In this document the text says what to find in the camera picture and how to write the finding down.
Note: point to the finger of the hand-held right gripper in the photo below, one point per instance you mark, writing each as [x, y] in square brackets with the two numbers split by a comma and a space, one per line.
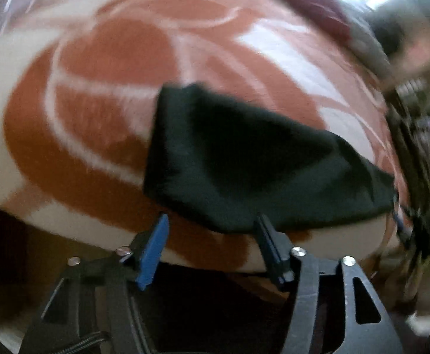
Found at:
[401, 221]

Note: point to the black pants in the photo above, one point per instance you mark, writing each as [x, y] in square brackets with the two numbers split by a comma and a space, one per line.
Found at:
[244, 162]

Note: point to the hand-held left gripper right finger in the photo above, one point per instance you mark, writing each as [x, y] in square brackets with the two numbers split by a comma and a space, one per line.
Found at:
[270, 245]

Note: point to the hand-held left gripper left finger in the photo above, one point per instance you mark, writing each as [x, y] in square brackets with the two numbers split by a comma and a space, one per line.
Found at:
[151, 250]

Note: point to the orange and white patterned blanket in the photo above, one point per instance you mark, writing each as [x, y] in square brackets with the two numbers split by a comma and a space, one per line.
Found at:
[89, 136]

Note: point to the red quilt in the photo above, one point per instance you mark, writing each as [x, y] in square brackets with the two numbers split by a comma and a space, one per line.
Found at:
[310, 3]

